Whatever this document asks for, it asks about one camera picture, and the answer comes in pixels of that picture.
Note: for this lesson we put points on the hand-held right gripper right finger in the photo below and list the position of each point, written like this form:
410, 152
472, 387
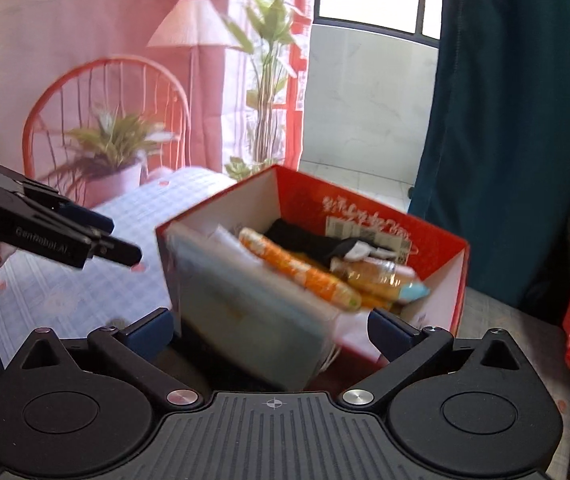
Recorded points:
390, 337

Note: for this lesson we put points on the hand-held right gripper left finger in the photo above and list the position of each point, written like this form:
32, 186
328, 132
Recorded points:
151, 332

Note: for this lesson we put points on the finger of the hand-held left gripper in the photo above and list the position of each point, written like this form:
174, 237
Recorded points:
120, 252
90, 220

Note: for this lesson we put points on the pale green packet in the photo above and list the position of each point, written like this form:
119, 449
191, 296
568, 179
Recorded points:
245, 320

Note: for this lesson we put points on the red cardboard box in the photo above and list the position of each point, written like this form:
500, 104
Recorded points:
440, 255

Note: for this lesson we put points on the checked bed sheet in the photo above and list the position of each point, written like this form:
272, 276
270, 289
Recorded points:
140, 210

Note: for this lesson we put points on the yellow tube with blue cap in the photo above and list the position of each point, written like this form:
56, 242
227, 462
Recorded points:
375, 275

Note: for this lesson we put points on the black sock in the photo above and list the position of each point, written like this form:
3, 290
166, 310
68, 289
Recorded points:
305, 240

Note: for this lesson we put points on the teal curtain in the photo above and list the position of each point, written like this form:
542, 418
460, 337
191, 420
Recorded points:
515, 135

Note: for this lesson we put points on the pink printed wall cloth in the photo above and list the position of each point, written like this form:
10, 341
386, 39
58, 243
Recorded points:
90, 20

